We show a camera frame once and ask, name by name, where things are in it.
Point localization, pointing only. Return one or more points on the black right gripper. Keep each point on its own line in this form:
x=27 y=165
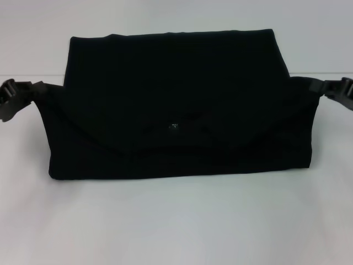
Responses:
x=348 y=94

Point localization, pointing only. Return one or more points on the black T-shirt with FREE print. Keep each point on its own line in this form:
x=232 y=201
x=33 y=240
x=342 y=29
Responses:
x=176 y=110

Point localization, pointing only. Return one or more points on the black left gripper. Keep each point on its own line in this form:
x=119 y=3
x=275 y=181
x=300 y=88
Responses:
x=11 y=110

